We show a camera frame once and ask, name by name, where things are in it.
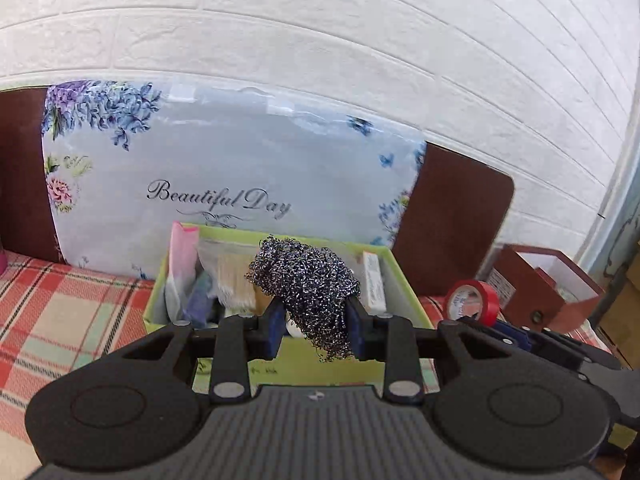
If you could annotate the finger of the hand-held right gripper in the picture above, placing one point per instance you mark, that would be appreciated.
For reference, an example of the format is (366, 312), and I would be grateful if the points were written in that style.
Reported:
(580, 342)
(515, 337)

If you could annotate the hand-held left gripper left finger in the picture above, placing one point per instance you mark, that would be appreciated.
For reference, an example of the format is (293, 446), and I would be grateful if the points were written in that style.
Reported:
(274, 327)

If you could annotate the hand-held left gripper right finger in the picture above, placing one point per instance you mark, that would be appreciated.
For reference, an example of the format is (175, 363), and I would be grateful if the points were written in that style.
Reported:
(353, 332)

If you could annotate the red tape roll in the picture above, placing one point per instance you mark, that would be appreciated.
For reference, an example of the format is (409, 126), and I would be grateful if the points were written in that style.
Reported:
(487, 305)

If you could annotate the light green cardboard box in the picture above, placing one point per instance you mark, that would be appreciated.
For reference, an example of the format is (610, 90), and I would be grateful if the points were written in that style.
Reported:
(280, 370)

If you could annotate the white medicine box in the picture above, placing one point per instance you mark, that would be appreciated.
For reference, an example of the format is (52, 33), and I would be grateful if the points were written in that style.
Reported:
(374, 280)

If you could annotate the steel wool scourer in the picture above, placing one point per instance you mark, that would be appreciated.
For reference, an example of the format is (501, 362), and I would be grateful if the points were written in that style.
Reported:
(305, 280)

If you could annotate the white glove with pink cuff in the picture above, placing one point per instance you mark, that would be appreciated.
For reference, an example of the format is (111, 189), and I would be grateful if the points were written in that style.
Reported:
(180, 265)

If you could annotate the brown cardboard box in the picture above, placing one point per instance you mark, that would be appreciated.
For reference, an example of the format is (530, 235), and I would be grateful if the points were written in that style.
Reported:
(525, 295)

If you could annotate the tan cardboard carton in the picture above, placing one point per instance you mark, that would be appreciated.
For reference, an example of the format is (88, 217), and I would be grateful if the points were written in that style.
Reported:
(625, 322)

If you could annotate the clear plastic packet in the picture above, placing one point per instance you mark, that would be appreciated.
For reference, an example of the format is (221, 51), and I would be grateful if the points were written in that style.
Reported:
(230, 270)

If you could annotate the brown wooden headboard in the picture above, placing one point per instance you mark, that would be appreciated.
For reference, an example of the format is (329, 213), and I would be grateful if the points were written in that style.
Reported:
(450, 220)

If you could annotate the floral packaged pillow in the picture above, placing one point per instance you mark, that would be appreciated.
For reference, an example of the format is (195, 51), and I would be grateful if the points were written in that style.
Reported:
(250, 160)

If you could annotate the plaid blanket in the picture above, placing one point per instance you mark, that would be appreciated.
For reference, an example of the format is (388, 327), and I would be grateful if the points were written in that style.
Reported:
(50, 320)

